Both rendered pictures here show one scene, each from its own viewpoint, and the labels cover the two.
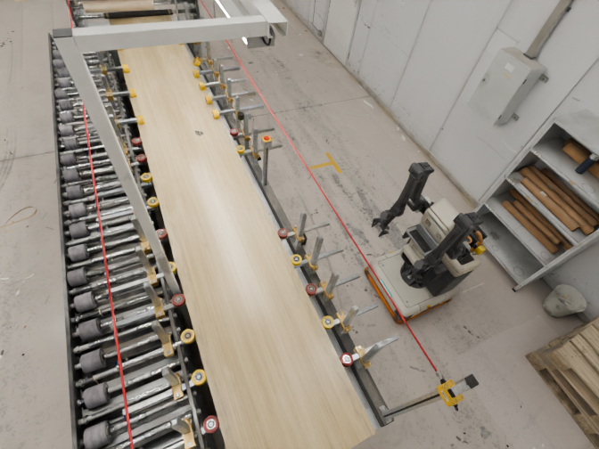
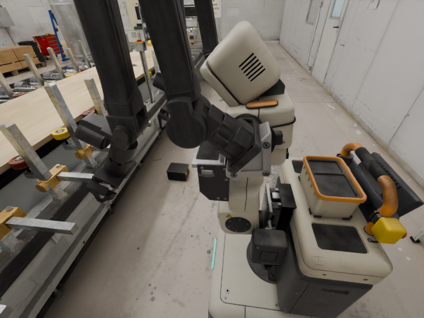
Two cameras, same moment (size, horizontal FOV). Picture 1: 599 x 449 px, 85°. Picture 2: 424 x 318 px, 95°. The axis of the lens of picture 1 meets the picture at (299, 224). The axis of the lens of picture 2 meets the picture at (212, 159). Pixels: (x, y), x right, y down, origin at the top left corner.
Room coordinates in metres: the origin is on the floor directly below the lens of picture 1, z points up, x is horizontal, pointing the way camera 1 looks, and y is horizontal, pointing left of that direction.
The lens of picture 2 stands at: (1.06, -1.29, 1.42)
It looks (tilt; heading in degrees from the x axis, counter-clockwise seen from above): 38 degrees down; 42
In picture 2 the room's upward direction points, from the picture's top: 2 degrees counter-clockwise
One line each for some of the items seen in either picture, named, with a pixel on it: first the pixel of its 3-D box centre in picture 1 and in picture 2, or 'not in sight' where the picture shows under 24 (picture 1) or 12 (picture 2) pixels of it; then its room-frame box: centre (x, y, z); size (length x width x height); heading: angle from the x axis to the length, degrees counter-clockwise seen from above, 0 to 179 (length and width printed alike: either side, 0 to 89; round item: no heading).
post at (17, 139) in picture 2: (329, 289); (41, 172); (1.06, -0.29, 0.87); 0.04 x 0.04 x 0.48; 33
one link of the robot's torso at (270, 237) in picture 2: (422, 265); (248, 222); (1.53, -1.07, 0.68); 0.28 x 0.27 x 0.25; 33
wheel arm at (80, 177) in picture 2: (333, 285); (69, 176); (1.13, -0.32, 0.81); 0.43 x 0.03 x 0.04; 123
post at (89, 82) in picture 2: (299, 232); (103, 117); (1.48, -0.02, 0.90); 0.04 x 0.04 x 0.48; 33
